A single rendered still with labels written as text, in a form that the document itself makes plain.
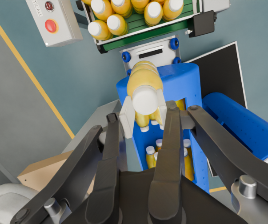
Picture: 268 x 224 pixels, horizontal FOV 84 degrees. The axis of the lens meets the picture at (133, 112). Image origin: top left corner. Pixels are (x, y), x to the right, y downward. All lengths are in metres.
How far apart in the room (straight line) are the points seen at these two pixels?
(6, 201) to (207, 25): 1.00
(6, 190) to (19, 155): 2.03
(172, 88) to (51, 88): 1.74
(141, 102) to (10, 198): 0.72
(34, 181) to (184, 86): 0.90
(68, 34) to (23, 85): 1.68
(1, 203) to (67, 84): 1.35
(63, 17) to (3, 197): 0.71
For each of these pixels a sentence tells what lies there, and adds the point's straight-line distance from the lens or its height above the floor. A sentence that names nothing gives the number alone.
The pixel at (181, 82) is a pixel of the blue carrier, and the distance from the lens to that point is 0.43.
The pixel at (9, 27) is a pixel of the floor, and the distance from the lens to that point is 2.16.
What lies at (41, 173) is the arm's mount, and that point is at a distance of 0.98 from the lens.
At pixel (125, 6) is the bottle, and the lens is 0.60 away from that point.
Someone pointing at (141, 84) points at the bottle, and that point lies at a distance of 0.24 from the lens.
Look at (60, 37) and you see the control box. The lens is 0.60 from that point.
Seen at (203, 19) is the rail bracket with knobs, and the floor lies 1.00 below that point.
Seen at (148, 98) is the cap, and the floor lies 1.43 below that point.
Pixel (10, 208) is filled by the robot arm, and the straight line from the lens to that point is 0.81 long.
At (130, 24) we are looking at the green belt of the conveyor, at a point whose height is 0.90.
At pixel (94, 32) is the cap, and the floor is 1.08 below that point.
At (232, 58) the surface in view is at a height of 0.15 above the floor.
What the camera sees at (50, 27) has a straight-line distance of 0.60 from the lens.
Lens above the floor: 1.63
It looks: 66 degrees down
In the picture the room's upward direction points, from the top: 169 degrees counter-clockwise
